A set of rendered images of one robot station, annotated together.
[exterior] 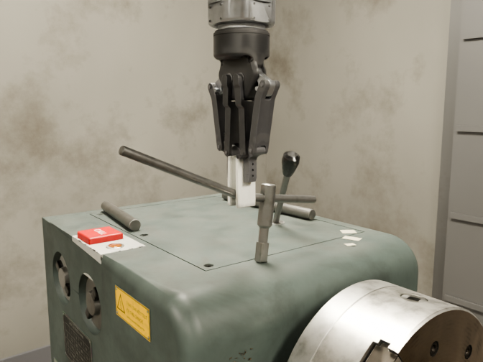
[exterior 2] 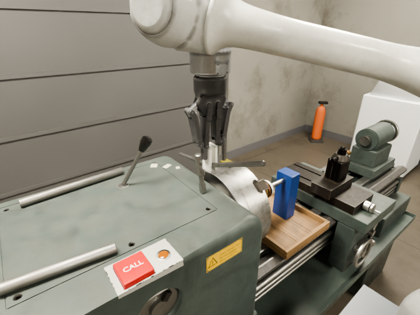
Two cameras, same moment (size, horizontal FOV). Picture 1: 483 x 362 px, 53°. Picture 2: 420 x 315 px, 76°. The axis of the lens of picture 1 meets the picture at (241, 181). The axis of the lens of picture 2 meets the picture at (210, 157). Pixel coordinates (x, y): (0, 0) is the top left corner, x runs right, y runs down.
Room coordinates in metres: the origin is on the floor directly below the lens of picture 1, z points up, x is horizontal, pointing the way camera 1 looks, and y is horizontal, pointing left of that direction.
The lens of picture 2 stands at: (0.66, 0.61, 1.67)
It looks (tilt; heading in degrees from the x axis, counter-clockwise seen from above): 26 degrees down; 270
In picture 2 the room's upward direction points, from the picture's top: straight up
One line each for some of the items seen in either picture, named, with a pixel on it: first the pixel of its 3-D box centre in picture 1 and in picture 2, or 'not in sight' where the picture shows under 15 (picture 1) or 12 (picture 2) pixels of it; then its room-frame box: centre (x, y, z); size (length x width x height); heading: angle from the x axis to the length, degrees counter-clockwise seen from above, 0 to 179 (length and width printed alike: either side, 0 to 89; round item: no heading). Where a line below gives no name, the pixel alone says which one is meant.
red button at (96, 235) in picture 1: (100, 237); (134, 270); (0.81, 0.24, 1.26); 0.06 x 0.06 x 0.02; 37
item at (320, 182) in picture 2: not in sight; (332, 184); (0.07, -0.51, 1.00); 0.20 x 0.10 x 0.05; 37
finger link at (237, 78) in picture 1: (248, 116); (215, 122); (0.65, -0.01, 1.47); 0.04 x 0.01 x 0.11; 128
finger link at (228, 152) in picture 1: (234, 115); (204, 125); (0.68, 0.01, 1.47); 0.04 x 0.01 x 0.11; 128
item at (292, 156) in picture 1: (289, 164); (145, 144); (0.84, -0.08, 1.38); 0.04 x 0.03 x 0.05; 37
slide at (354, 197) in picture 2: not in sight; (321, 184); (0.09, -0.57, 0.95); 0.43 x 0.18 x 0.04; 127
